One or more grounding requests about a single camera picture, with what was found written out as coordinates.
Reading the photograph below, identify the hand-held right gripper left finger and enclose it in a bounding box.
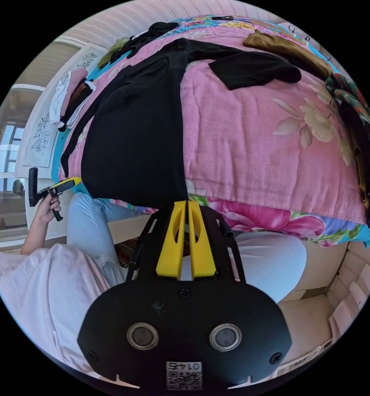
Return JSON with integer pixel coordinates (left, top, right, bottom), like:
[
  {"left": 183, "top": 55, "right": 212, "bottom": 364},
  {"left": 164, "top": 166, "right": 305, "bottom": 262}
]
[{"left": 155, "top": 200, "right": 187, "bottom": 281}]

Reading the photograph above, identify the person's body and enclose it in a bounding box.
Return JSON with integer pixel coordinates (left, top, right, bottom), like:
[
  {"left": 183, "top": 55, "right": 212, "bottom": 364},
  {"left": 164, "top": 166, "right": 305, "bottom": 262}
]
[{"left": 0, "top": 191, "right": 308, "bottom": 382}]

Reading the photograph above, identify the black long sleeve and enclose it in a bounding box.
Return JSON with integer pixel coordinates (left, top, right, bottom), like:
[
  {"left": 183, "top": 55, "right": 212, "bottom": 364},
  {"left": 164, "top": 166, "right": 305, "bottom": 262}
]
[{"left": 60, "top": 38, "right": 302, "bottom": 207}]

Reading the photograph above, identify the brown garment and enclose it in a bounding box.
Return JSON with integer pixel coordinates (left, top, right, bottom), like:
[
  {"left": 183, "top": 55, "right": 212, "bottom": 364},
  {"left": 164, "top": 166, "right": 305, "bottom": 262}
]
[{"left": 243, "top": 29, "right": 335, "bottom": 78}]

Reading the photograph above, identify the pile of dark clothes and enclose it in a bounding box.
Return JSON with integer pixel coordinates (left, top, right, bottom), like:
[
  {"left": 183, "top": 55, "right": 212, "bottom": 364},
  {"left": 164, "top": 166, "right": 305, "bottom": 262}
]
[{"left": 98, "top": 21, "right": 180, "bottom": 69}]

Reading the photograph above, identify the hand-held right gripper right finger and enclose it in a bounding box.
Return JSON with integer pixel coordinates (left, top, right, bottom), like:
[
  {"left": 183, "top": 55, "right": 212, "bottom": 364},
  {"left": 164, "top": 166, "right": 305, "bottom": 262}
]
[{"left": 188, "top": 200, "right": 218, "bottom": 281}]

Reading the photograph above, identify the bed with pink floral quilt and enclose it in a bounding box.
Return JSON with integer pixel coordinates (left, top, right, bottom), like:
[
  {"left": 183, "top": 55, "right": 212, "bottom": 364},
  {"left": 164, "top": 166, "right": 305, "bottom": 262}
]
[{"left": 50, "top": 14, "right": 370, "bottom": 249}]

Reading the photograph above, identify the person's left hand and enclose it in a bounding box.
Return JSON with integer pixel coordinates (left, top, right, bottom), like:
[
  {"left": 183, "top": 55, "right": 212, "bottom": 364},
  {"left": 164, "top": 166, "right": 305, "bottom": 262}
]
[{"left": 33, "top": 196, "right": 62, "bottom": 224}]

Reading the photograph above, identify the person's left forearm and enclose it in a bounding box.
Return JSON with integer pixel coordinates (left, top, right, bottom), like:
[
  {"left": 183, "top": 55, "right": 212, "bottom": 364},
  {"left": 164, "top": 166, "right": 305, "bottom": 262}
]
[{"left": 19, "top": 215, "right": 48, "bottom": 256}]

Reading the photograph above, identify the green red patterned garment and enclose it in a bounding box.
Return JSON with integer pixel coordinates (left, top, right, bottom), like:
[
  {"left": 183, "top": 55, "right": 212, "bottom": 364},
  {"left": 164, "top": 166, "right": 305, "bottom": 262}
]
[{"left": 325, "top": 73, "right": 370, "bottom": 236}]

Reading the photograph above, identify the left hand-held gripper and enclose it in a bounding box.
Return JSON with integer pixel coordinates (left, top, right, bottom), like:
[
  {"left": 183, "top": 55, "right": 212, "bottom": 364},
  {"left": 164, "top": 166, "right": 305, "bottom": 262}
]
[{"left": 36, "top": 177, "right": 83, "bottom": 222}]

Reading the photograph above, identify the window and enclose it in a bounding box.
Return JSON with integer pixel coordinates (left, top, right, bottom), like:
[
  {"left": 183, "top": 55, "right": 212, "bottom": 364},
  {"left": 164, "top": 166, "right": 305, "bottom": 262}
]
[{"left": 0, "top": 122, "right": 27, "bottom": 193}]

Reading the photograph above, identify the pile of light clothes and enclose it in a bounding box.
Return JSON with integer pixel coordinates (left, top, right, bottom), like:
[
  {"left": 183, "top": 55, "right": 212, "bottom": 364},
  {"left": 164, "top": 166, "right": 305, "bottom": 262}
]
[{"left": 49, "top": 68, "right": 97, "bottom": 132}]

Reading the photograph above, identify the white cupboard with floral panels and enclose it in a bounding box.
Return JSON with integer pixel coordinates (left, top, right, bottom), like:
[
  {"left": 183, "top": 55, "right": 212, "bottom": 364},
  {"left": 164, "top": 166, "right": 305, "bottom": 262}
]
[{"left": 14, "top": 42, "right": 109, "bottom": 179}]

